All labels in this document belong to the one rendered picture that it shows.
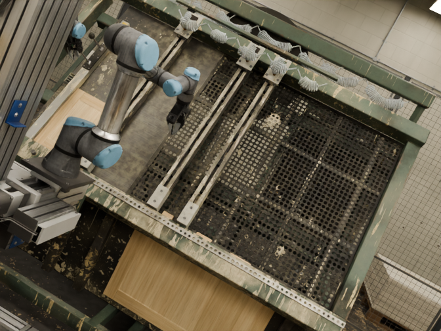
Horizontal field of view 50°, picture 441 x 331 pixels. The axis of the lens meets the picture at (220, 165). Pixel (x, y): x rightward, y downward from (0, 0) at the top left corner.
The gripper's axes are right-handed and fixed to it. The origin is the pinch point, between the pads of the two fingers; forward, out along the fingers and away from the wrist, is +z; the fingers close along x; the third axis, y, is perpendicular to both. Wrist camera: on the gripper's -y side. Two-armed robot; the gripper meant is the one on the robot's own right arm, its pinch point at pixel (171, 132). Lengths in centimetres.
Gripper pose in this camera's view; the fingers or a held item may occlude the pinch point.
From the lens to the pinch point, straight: 238.2
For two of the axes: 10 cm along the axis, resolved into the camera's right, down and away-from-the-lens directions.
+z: -3.1, 7.4, 6.0
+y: 3.8, -4.8, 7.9
